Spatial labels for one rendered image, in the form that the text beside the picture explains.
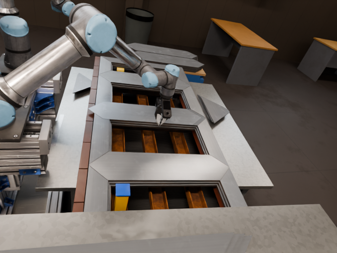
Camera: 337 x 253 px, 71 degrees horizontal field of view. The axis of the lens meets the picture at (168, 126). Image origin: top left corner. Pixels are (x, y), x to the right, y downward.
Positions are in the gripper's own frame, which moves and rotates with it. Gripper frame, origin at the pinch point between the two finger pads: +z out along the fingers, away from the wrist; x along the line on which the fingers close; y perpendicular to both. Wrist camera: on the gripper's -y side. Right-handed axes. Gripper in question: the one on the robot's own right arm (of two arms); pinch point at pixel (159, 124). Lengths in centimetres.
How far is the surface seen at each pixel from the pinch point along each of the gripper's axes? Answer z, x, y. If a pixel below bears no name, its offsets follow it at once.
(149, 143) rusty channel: 22.6, 1.5, 7.2
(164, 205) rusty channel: 21.9, -1.3, -39.0
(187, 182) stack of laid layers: 7.0, -10.2, -35.9
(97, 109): 5.7, 35.4, 17.6
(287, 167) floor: 91, -181, 48
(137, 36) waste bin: 61, -20, 322
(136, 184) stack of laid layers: 8.1, 14.9, -36.4
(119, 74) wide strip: 6, 21, 67
